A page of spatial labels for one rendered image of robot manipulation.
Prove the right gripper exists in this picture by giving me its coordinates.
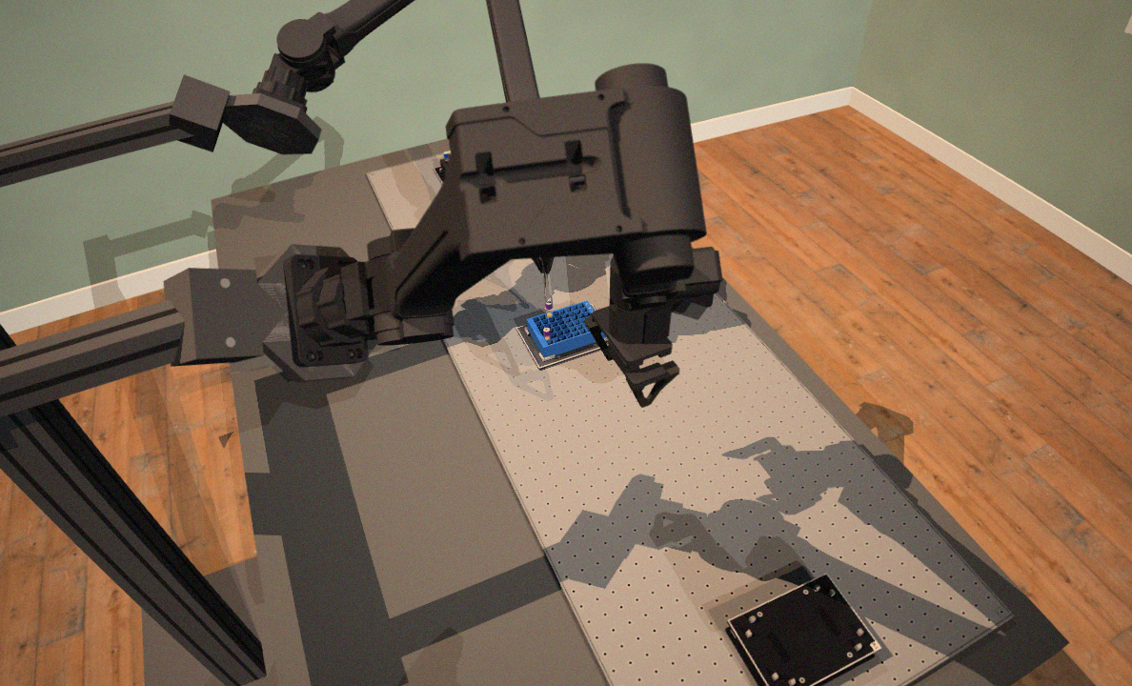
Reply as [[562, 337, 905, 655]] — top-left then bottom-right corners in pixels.
[[585, 298, 679, 408]]

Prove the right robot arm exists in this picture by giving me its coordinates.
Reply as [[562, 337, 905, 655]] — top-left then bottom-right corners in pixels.
[[284, 63, 722, 367]]

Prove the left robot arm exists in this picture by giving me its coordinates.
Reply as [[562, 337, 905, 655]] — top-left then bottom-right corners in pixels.
[[252, 0, 540, 113]]

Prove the blue grid tube rack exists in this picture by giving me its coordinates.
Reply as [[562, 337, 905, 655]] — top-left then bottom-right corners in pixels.
[[528, 301, 597, 357]]

